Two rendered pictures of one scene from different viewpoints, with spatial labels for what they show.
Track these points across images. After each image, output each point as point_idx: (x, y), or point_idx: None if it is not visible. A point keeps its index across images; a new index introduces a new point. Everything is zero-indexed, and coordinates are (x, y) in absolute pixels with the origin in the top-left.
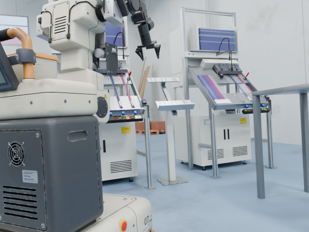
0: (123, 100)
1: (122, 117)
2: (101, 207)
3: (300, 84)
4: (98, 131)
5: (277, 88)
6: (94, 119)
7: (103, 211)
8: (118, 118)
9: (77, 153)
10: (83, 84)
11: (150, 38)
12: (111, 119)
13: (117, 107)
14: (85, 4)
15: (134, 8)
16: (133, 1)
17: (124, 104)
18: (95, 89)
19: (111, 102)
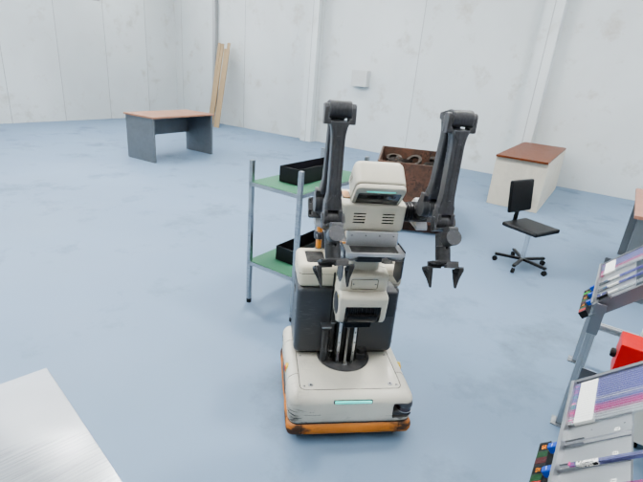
0: (608, 472)
1: (538, 473)
2: (293, 343)
3: (69, 402)
4: (297, 296)
5: (99, 448)
6: (297, 287)
7: (306, 362)
8: (539, 467)
9: (294, 295)
10: (299, 260)
11: (324, 253)
12: (537, 454)
13: (574, 459)
14: None
15: (313, 208)
16: (313, 201)
17: (586, 475)
18: (299, 268)
19: (599, 447)
